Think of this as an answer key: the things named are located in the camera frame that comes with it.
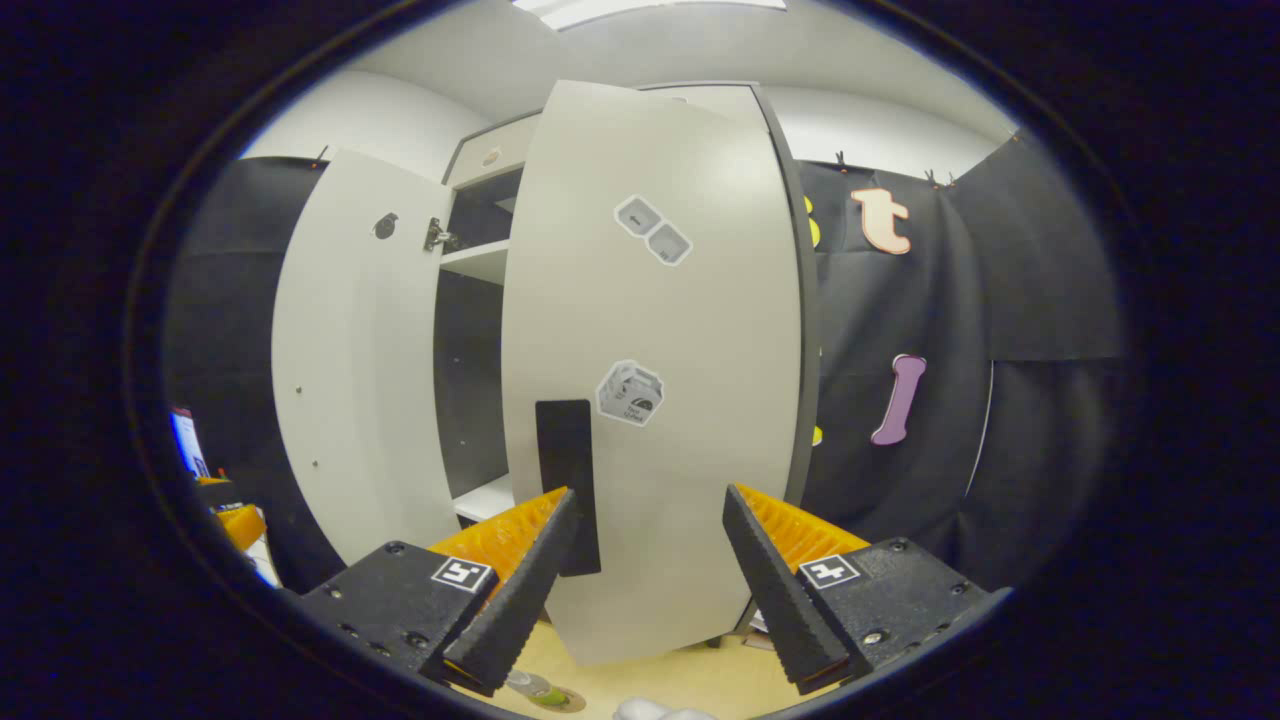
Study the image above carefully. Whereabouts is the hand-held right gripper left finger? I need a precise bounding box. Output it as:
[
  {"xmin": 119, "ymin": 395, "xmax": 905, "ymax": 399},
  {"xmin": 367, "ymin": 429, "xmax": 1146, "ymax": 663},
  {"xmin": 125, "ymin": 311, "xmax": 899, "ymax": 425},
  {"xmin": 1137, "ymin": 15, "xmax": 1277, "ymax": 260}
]
[{"xmin": 298, "ymin": 487, "xmax": 579, "ymax": 698}]

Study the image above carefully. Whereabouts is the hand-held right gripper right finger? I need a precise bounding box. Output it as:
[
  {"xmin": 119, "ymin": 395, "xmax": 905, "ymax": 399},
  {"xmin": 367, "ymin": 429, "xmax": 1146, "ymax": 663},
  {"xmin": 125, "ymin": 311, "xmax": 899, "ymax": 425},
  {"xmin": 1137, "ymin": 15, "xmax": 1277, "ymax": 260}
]
[{"xmin": 722, "ymin": 484, "xmax": 1013, "ymax": 698}]

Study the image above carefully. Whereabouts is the white cabinet door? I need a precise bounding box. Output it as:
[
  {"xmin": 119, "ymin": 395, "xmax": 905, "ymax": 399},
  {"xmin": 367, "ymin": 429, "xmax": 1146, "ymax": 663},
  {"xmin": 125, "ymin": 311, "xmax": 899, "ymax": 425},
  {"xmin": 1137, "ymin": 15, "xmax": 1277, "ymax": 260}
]
[
  {"xmin": 270, "ymin": 148, "xmax": 463, "ymax": 567},
  {"xmin": 500, "ymin": 80, "xmax": 806, "ymax": 667}
]

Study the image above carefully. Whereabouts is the white cabinet shelf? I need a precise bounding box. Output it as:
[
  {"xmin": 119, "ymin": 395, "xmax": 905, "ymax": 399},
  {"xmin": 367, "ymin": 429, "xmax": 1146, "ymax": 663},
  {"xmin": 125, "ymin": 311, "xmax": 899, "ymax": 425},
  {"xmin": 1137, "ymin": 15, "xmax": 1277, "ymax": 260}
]
[
  {"xmin": 440, "ymin": 238, "xmax": 511, "ymax": 287},
  {"xmin": 453, "ymin": 474, "xmax": 519, "ymax": 524}
]

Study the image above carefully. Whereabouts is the white and grey cabinet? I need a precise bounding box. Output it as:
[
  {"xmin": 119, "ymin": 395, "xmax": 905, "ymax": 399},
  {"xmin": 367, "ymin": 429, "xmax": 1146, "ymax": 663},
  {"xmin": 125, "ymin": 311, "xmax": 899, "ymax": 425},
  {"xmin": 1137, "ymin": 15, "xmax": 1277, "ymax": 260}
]
[{"xmin": 432, "ymin": 80, "xmax": 827, "ymax": 526}]

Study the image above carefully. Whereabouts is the computer monitor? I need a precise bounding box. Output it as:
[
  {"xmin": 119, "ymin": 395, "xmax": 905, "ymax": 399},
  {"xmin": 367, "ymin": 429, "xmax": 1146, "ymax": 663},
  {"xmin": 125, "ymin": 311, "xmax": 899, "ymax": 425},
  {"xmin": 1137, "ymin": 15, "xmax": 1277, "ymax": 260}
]
[{"xmin": 168, "ymin": 405, "xmax": 209, "ymax": 481}]

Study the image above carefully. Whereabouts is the black backdrop cloth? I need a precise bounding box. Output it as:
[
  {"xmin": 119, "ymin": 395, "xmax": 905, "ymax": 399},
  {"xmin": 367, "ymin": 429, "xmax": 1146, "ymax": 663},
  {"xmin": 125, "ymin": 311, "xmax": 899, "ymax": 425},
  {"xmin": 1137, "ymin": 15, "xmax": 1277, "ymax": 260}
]
[{"xmin": 160, "ymin": 130, "xmax": 1126, "ymax": 593}]

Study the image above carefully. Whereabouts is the black door handle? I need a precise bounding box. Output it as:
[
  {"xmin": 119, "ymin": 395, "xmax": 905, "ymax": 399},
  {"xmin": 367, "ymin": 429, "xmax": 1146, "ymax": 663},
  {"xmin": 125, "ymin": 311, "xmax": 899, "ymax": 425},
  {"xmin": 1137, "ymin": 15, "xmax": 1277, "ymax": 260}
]
[{"xmin": 535, "ymin": 400, "xmax": 603, "ymax": 578}]

